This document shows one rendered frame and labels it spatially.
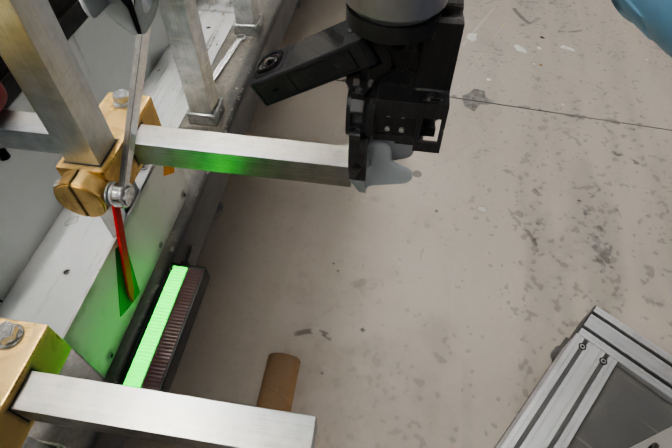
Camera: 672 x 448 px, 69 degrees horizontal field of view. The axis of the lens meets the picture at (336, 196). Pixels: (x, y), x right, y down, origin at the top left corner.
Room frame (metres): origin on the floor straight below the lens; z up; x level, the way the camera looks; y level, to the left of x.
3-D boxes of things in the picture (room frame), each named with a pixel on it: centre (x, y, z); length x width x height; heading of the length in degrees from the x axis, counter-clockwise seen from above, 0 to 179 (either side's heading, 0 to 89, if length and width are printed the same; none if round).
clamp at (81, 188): (0.36, 0.24, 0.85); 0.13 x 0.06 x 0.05; 171
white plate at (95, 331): (0.30, 0.22, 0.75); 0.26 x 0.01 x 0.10; 171
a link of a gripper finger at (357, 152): (0.32, -0.02, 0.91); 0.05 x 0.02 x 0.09; 171
